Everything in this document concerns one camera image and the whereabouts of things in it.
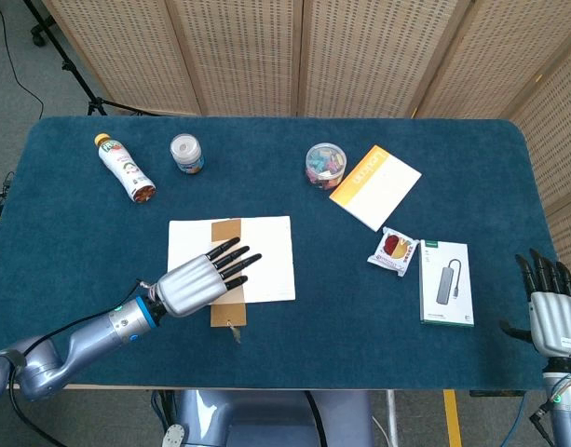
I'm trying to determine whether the yellow and white notepad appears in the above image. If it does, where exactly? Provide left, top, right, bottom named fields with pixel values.
left=328, top=144, right=423, bottom=233

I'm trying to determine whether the white drink bottle yellow cap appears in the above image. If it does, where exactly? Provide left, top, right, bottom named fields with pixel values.
left=94, top=133, right=157, bottom=205

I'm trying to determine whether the small jar with cartoon label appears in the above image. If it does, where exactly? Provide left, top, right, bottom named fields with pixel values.
left=170, top=133, right=206, bottom=176

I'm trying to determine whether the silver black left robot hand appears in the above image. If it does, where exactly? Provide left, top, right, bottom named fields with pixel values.
left=153, top=236, right=264, bottom=318

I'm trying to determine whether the blue velvet table mat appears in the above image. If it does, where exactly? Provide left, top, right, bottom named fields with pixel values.
left=0, top=115, right=559, bottom=392

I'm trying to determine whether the black tripod stand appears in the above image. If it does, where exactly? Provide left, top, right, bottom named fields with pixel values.
left=22, top=0, right=161, bottom=118

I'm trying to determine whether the brown cardboard strip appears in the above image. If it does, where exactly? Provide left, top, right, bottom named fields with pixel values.
left=210, top=218, right=248, bottom=345

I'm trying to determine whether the blue-grey robot torso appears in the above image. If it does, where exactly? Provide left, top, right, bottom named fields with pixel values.
left=160, top=389, right=375, bottom=447

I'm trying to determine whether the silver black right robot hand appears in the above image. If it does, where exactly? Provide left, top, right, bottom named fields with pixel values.
left=498, top=248, right=571, bottom=361

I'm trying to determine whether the white USB hub box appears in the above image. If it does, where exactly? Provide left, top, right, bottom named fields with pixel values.
left=418, top=238, right=476, bottom=328

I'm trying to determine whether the clear tub of binder clips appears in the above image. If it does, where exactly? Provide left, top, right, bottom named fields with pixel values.
left=305, top=143, right=348, bottom=191

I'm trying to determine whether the blue cable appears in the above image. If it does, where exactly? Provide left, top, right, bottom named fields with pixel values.
left=515, top=390, right=532, bottom=447

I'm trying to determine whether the white snack packet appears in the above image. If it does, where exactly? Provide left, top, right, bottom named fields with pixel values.
left=366, top=226, right=418, bottom=278

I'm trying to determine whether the white paper sheet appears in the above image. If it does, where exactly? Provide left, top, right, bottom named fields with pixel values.
left=167, top=215, right=297, bottom=305

